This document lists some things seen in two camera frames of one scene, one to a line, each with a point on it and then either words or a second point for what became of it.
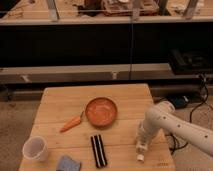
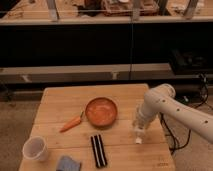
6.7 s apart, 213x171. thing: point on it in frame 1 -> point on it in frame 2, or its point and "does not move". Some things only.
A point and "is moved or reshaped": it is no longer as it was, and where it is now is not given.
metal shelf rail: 86,73 does not move
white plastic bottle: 140,149 is moved or reshaped
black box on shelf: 190,63 does not move
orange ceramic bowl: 101,111 does not move
